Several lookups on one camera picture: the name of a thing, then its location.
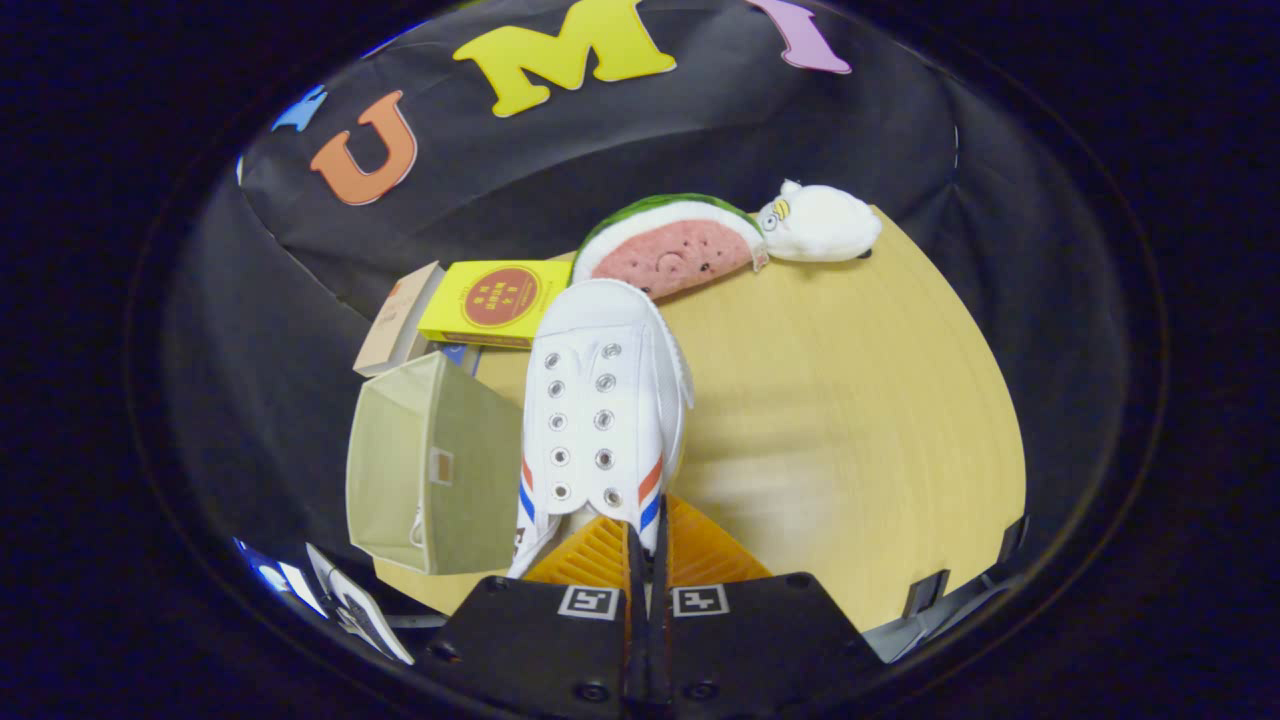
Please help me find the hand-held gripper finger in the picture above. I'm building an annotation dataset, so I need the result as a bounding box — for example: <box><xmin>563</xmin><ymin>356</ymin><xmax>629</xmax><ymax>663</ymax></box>
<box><xmin>415</xmin><ymin>515</ymin><xmax>646</xmax><ymax>706</ymax></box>
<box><xmin>648</xmin><ymin>495</ymin><xmax>888</xmax><ymax>706</ymax></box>

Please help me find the green fabric storage box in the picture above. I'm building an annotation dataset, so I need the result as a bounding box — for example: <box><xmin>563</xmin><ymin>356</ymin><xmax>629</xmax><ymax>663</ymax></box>
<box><xmin>346</xmin><ymin>350</ymin><xmax>523</xmax><ymax>577</ymax></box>

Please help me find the white canvas shoe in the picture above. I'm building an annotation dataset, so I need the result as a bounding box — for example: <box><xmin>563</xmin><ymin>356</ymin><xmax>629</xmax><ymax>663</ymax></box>
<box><xmin>507</xmin><ymin>278</ymin><xmax>696</xmax><ymax>581</ymax></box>

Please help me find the white and black printed sheet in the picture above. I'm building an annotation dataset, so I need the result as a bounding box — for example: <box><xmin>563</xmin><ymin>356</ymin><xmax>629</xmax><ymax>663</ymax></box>
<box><xmin>305</xmin><ymin>543</ymin><xmax>416</xmax><ymax>666</ymax></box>

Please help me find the yellow book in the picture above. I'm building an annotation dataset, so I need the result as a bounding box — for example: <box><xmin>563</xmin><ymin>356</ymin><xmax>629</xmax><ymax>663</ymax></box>
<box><xmin>418</xmin><ymin>260</ymin><xmax>573</xmax><ymax>349</ymax></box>

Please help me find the blue printed sheet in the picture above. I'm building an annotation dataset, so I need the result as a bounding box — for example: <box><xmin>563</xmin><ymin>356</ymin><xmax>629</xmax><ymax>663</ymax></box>
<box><xmin>235</xmin><ymin>538</ymin><xmax>306</xmax><ymax>606</ymax></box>

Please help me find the watermelon slice plush toy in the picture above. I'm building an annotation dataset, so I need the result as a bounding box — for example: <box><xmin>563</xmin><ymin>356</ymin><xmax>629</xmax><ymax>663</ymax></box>
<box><xmin>572</xmin><ymin>193</ymin><xmax>769</xmax><ymax>301</ymax></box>

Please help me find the beige book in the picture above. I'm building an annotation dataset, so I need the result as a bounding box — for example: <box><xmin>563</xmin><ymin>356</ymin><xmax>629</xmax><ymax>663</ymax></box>
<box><xmin>352</xmin><ymin>262</ymin><xmax>446</xmax><ymax>378</ymax></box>

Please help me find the white plush toy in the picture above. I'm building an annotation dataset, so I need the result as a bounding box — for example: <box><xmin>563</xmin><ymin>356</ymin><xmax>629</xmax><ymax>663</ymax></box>
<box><xmin>757</xmin><ymin>180</ymin><xmax>884</xmax><ymax>264</ymax></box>

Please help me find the grey metal table frame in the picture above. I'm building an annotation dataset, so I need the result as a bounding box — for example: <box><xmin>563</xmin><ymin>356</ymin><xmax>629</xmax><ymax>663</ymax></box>
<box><xmin>865</xmin><ymin>515</ymin><xmax>1031</xmax><ymax>663</ymax></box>

